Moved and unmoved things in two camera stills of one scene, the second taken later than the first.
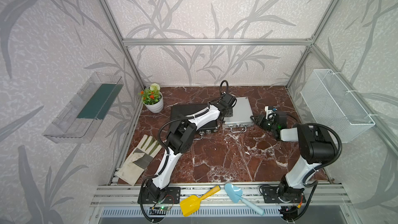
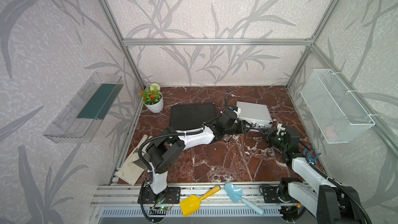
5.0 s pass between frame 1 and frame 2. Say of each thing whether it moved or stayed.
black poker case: stayed
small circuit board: stayed
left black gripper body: moved
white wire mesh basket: stayed
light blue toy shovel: stayed
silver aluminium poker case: moved
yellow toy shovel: stayed
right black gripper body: moved
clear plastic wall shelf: stayed
